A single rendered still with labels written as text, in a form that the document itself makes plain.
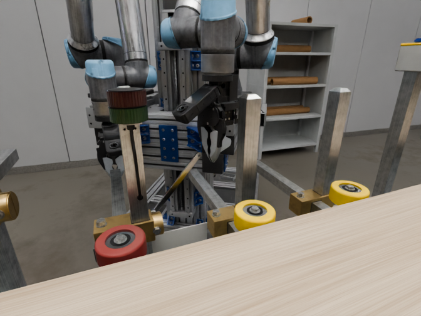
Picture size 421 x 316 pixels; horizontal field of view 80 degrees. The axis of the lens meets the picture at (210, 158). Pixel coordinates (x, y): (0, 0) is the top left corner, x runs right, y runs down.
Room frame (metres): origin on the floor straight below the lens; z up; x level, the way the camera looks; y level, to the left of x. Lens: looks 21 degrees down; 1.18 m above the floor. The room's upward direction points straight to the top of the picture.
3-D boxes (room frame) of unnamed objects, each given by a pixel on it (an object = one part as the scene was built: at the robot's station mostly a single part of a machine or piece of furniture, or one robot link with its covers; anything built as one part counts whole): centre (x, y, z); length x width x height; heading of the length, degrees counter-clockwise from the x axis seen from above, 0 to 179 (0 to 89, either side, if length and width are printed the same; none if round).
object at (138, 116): (0.41, 0.13, 1.10); 0.06 x 0.06 x 0.02
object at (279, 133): (3.31, -0.96, 0.77); 0.90 x 0.45 x 1.55; 108
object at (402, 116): (0.73, -0.56, 0.92); 0.05 x 0.05 x 0.45; 21
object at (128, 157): (0.45, 0.15, 0.90); 0.04 x 0.04 x 0.48; 21
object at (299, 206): (0.63, -0.30, 0.81); 0.14 x 0.06 x 0.05; 111
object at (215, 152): (0.60, -0.03, 0.98); 0.06 x 0.03 x 0.09; 131
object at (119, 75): (0.85, 0.34, 1.12); 0.11 x 0.11 x 0.08; 28
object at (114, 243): (0.34, 0.15, 0.85); 0.08 x 0.08 x 0.11
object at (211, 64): (0.61, -0.01, 1.17); 0.08 x 0.08 x 0.05
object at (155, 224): (0.44, 0.17, 0.84); 0.14 x 0.06 x 0.05; 111
